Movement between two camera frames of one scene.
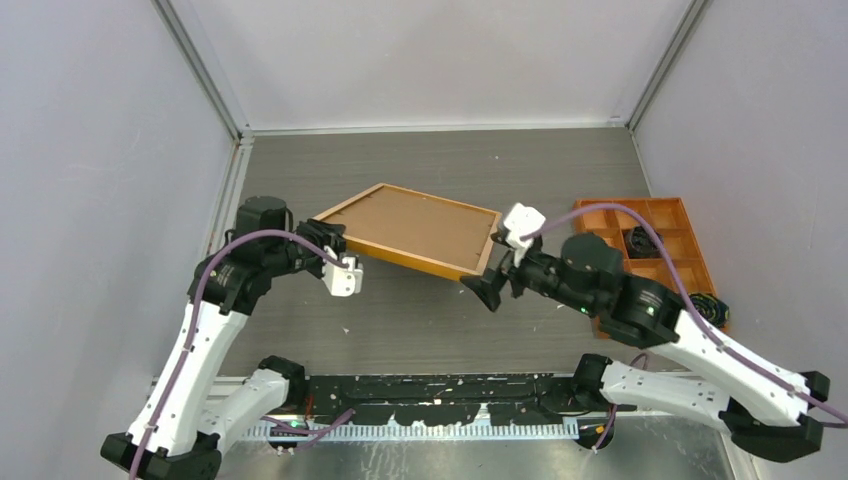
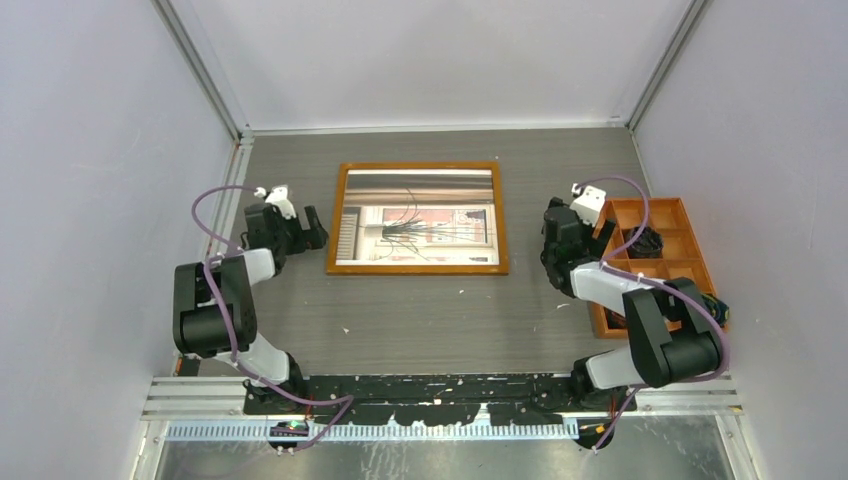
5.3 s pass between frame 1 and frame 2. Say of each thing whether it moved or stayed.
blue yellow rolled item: stayed
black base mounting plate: stayed
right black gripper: moved
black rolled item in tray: stayed
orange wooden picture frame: moved
